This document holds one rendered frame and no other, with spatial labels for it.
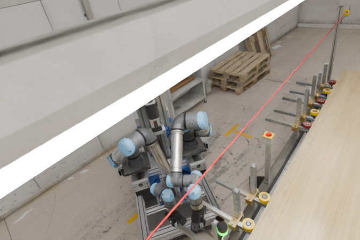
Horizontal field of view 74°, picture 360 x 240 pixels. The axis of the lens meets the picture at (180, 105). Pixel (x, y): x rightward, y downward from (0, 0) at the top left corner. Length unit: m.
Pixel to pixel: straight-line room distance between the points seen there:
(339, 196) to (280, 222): 0.47
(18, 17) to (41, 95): 3.16
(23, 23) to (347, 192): 3.46
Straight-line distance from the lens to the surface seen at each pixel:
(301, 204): 1.94
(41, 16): 3.39
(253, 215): 2.08
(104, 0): 3.70
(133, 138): 1.54
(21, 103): 0.18
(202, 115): 1.56
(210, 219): 2.64
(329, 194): 2.04
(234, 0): 0.36
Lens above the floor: 2.42
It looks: 30 degrees down
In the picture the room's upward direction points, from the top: 11 degrees counter-clockwise
